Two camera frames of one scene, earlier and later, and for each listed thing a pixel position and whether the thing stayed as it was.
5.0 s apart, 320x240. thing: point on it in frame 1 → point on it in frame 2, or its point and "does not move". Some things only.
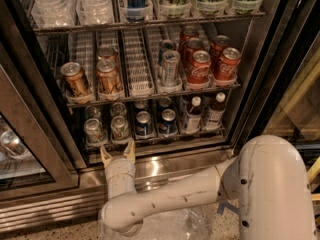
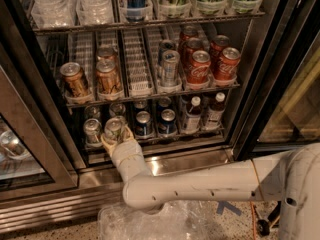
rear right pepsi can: [164, 102] does not move
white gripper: [120, 168] → [124, 149]
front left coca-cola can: [199, 68] does not move
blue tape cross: [223, 204] does not move
